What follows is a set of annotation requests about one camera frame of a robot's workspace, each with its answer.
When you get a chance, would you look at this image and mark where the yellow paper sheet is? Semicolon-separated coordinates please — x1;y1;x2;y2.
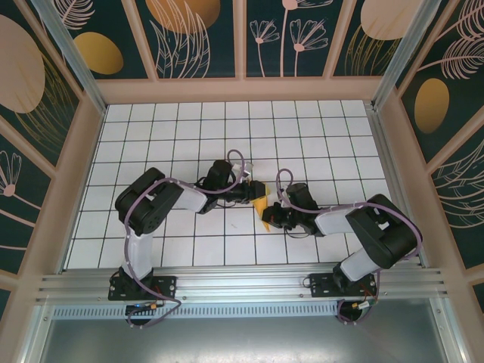
251;184;274;233

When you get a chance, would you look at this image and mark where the grey metal sheet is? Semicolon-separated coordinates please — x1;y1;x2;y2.
20;316;468;363

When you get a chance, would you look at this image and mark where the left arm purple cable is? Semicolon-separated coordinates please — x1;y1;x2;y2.
123;148;247;330

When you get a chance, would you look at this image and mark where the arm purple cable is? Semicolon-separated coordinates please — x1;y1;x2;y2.
275;169;424;326
123;148;247;330

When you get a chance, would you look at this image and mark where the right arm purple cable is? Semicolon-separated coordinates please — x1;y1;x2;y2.
275;169;424;326

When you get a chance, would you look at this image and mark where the long aluminium base rail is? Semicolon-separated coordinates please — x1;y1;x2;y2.
35;265;450;306

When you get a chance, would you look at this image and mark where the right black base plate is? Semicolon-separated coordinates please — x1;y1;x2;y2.
309;271;379;300

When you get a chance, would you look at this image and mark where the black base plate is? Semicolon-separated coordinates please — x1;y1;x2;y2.
309;271;379;300
107;275;178;302

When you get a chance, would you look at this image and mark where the slotted grey cable duct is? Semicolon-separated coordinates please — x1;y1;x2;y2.
51;304;343;321

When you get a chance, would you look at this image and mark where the wide aluminium side rail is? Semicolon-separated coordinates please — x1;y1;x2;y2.
365;100;431;269

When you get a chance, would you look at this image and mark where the black round cable port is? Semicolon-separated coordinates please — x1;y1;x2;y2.
338;301;370;325
126;309;158;329

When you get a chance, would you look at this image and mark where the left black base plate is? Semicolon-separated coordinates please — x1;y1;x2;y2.
107;275;178;302

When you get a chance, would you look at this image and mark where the aluminium frame post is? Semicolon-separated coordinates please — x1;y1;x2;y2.
371;0;451;111
31;0;110;115

